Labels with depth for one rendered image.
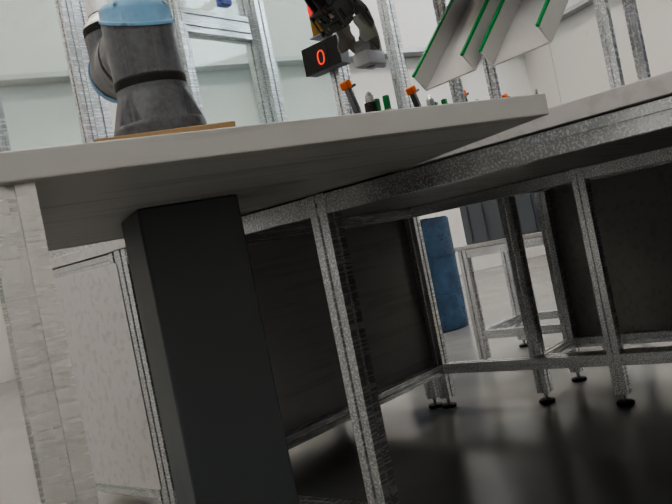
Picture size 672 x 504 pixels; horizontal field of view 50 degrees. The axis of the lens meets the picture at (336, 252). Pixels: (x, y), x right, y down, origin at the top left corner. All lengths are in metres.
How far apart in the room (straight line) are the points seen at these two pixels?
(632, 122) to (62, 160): 0.78
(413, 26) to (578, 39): 2.55
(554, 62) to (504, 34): 11.10
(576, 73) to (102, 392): 10.71
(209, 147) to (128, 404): 1.43
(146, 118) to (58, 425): 0.56
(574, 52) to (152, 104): 11.27
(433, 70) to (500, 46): 0.15
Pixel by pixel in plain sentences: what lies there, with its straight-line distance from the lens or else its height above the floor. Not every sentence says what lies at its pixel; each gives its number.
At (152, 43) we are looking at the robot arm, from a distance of 1.21.
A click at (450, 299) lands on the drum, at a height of 0.22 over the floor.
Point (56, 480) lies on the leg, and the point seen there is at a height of 0.55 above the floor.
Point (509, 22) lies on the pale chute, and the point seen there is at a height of 1.07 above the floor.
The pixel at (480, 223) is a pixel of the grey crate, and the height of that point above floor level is 0.71.
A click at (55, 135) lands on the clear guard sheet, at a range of 2.32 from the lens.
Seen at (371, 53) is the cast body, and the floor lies 1.12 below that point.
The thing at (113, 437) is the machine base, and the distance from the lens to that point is 2.24.
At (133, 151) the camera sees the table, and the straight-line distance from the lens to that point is 0.75.
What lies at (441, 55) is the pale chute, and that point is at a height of 1.06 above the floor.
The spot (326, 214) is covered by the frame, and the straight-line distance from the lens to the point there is 1.43.
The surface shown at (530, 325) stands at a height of 0.30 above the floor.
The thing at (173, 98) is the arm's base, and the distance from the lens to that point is 1.18.
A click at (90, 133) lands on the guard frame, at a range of 2.15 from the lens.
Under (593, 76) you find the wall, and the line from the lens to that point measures 11.98.
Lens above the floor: 0.71
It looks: level
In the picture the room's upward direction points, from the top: 11 degrees counter-clockwise
